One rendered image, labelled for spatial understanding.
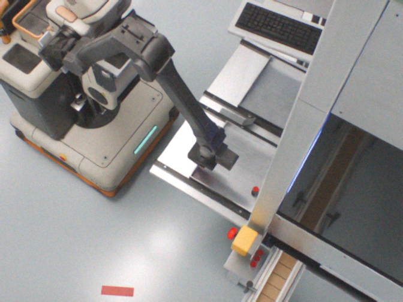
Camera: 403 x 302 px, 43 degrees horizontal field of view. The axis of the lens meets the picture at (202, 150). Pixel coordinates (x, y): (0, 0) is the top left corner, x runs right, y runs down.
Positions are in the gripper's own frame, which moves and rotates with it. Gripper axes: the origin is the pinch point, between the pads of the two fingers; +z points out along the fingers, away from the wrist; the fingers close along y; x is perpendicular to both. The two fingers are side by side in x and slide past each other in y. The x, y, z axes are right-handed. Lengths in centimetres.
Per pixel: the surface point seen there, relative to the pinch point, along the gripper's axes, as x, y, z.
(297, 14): 87, -2, 13
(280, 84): 46.6, 8.6, 2.7
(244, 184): 3.0, 17.3, 1.1
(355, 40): -12, 12, -112
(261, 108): 33.0, 7.6, 2.9
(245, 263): -21.2, 31.3, -1.1
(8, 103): 5, -114, 112
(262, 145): 19.7, 15.3, 1.1
